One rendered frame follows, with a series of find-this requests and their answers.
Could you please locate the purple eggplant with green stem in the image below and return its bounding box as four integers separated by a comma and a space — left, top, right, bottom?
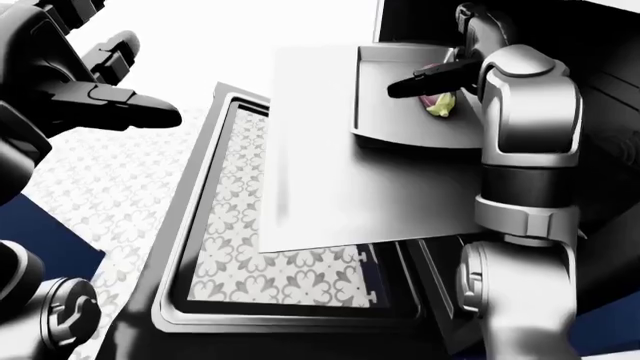
416, 63, 459, 119

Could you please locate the flat grey oven rack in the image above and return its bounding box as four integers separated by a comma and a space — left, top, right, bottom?
257, 45, 484, 254

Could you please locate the black oven body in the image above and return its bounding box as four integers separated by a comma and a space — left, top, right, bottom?
372, 0, 640, 356

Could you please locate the grey oven tray rack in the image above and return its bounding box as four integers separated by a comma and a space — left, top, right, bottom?
348, 44, 484, 151

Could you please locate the oven door with glass window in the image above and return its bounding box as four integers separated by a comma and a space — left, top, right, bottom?
149, 81, 454, 336

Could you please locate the navy blue cabinet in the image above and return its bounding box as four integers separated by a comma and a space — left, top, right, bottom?
0, 191, 107, 282

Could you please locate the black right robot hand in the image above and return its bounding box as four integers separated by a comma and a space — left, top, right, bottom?
386, 1, 519, 101

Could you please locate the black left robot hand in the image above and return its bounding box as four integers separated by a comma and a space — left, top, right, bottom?
0, 0, 184, 151

